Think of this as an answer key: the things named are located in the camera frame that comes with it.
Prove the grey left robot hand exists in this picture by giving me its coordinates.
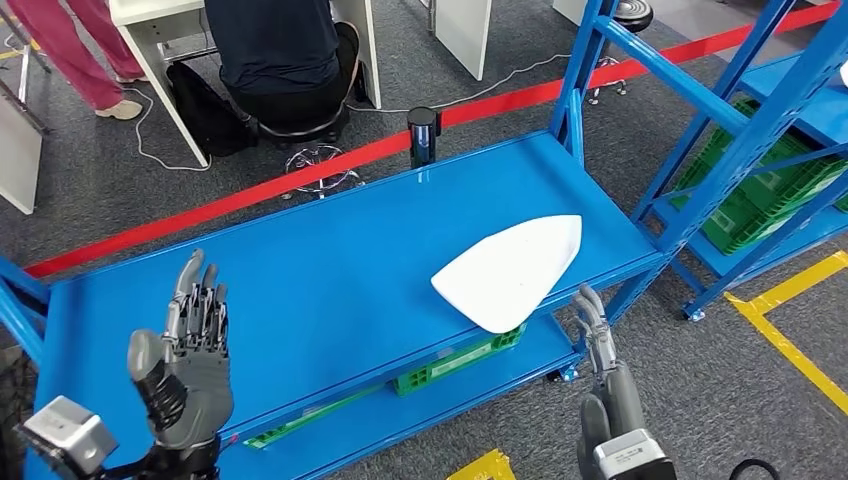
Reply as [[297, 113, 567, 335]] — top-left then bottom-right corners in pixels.
[[127, 248, 235, 452]]

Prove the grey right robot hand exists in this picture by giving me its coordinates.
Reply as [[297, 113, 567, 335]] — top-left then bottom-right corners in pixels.
[[572, 284, 648, 480]]

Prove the white plastic part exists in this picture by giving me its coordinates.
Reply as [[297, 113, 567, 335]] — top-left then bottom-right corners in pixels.
[[430, 213, 584, 336]]

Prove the green plastic crate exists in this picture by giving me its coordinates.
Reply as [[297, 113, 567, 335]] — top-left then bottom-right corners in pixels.
[[700, 198, 848, 258], [669, 97, 848, 230], [242, 382, 399, 452], [392, 323, 529, 399]]

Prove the yellow floor tape marking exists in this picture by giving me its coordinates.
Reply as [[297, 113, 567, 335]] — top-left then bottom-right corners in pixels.
[[445, 448, 518, 480], [723, 249, 848, 417]]

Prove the red barrier belt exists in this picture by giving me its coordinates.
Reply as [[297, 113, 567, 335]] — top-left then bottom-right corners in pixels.
[[25, 0, 843, 280]]

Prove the black backpack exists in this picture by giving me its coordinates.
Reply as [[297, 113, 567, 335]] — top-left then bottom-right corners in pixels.
[[165, 60, 260, 159]]

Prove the black stool chrome base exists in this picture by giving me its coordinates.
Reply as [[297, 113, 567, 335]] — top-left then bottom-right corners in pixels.
[[588, 0, 655, 106], [254, 105, 366, 200]]

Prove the person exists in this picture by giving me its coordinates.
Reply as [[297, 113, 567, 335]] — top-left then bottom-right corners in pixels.
[[6, 0, 148, 122], [203, 0, 362, 134]]

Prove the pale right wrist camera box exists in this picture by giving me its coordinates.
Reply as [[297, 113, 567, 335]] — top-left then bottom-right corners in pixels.
[[591, 428, 678, 480]]

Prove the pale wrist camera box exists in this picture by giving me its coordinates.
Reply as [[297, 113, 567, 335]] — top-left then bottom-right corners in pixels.
[[591, 428, 678, 480], [14, 396, 119, 480]]

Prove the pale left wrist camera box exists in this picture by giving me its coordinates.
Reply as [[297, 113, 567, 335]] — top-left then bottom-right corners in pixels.
[[14, 396, 119, 480]]

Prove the black cable loop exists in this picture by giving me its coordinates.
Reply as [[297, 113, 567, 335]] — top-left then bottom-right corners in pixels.
[[728, 458, 783, 480]]

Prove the black cable bundle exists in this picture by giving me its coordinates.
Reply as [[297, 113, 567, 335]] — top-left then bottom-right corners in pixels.
[[0, 347, 40, 480]]

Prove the black barrier stanchion post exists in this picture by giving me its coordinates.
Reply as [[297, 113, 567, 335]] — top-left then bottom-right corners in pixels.
[[405, 105, 443, 170]]

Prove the white floor cable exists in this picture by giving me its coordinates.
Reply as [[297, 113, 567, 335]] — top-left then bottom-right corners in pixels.
[[122, 52, 571, 172]]

